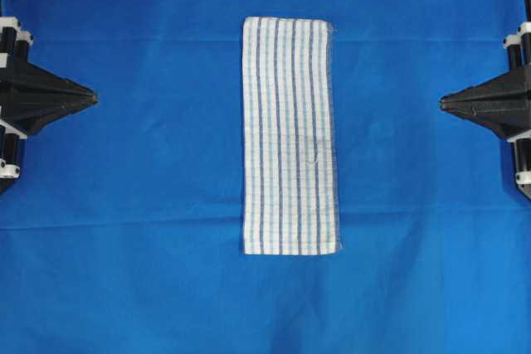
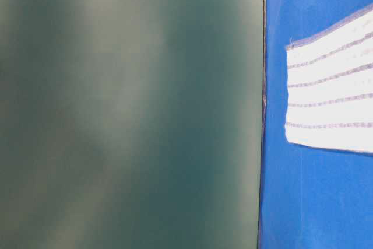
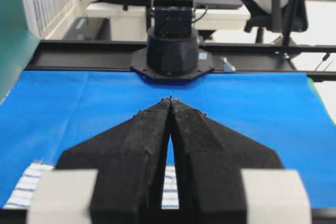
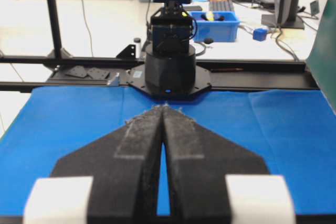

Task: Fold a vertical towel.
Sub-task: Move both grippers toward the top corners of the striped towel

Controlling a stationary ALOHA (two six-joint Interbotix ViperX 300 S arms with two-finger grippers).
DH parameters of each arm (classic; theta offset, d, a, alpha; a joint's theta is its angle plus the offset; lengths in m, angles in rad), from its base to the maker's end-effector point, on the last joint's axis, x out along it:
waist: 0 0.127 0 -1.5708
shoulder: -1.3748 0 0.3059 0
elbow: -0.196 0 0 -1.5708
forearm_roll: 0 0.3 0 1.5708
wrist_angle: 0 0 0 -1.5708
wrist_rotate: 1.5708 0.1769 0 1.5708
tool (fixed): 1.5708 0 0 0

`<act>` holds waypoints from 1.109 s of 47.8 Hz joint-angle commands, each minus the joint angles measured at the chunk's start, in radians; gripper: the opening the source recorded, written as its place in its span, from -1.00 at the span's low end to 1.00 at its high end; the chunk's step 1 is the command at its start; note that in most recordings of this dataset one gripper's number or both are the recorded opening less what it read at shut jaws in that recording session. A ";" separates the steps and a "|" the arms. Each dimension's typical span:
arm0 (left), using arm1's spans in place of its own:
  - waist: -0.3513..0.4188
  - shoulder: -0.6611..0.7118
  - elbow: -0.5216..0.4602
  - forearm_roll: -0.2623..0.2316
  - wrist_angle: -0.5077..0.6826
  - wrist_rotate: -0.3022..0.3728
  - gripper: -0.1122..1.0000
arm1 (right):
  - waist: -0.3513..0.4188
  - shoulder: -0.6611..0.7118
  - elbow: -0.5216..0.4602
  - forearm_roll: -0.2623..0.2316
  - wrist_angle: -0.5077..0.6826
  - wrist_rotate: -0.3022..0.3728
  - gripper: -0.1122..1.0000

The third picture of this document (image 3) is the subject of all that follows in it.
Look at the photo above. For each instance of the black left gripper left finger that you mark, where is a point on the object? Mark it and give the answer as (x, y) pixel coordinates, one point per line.
(116, 176)

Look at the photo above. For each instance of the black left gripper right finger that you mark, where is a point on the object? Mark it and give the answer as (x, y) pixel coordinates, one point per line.
(226, 177)

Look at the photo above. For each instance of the striped white blue towel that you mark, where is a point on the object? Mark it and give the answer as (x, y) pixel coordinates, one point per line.
(22, 194)

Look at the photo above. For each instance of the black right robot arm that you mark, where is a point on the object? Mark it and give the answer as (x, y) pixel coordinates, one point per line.
(172, 52)

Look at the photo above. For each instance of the black vertical pole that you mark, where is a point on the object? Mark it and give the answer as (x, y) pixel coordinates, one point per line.
(291, 6)

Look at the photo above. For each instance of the blue table cloth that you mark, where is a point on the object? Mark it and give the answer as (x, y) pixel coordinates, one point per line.
(47, 112)

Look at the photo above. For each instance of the white desk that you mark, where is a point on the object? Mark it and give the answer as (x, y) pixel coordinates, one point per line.
(131, 23)

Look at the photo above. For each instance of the black office chair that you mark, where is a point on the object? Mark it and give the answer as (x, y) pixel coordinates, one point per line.
(278, 6)

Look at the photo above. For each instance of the black aluminium frame rail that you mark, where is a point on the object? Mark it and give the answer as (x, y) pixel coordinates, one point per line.
(62, 55)

